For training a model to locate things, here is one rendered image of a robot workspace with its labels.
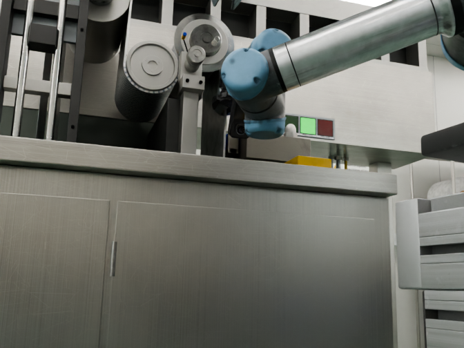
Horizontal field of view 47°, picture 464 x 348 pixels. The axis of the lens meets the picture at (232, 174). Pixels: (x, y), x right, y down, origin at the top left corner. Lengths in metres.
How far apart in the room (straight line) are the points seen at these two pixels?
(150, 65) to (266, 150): 0.33
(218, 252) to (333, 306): 0.23
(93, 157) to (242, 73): 0.27
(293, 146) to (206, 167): 0.39
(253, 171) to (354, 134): 0.89
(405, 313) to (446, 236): 4.10
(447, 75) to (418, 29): 4.46
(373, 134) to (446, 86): 3.49
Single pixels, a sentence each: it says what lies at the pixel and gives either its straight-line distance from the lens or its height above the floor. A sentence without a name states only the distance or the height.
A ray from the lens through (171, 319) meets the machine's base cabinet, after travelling 0.90.
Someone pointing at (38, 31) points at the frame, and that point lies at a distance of 1.12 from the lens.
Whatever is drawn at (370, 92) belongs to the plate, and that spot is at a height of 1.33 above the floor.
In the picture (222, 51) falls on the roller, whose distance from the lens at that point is 1.30.
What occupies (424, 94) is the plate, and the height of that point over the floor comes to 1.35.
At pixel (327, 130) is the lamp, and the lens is 1.72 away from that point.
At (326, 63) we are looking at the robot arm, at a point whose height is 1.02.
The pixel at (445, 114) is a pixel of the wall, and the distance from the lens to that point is 5.16.
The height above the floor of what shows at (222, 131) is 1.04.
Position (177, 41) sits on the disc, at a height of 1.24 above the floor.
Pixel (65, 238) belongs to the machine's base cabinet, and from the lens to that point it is 0.88.
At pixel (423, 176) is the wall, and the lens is 4.86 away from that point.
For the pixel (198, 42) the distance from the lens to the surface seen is 1.28.
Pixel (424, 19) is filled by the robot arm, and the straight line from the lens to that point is 0.86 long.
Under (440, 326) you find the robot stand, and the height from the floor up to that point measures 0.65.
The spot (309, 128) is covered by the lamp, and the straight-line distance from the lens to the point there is 1.70.
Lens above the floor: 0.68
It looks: 12 degrees up
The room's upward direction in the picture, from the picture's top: 2 degrees clockwise
